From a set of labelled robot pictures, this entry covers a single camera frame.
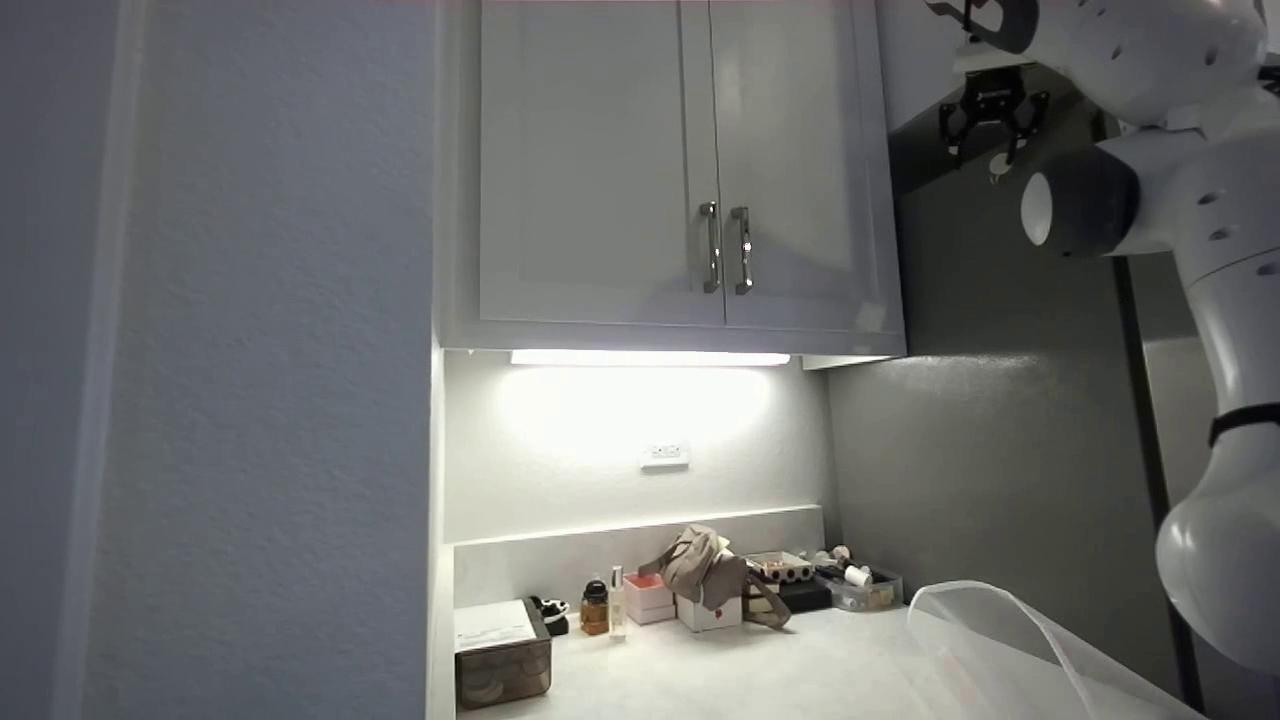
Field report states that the small black object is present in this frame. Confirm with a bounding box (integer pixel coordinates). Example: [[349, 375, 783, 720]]
[[525, 594, 572, 642]]

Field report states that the small white carton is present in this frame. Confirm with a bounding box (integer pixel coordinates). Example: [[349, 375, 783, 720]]
[[616, 567, 684, 634]]

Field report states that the metal cabinet handle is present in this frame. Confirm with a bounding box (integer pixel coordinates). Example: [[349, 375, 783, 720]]
[[723, 201, 761, 299], [691, 197, 729, 299]]

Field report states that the white cabinet door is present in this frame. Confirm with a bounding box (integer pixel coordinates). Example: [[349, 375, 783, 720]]
[[473, 0, 729, 331], [709, 0, 896, 335]]

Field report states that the brown wooden box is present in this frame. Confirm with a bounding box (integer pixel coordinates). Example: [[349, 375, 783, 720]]
[[454, 596, 557, 712]]

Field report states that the small clear container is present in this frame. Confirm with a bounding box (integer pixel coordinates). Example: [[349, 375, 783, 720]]
[[827, 564, 907, 618]]

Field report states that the under-cabinet light strip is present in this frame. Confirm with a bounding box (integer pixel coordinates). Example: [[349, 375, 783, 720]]
[[504, 347, 798, 373]]

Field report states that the white kitchen cabinet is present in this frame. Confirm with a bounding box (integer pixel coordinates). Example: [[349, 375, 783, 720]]
[[431, 0, 914, 362]]

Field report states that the small amber bottle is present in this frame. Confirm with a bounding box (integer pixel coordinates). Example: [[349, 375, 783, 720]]
[[577, 576, 616, 642]]

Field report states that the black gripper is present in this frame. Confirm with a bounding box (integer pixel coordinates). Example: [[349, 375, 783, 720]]
[[938, 66, 1056, 167]]

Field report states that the white wall outlet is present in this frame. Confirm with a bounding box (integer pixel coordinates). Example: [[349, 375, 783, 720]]
[[637, 441, 697, 477]]

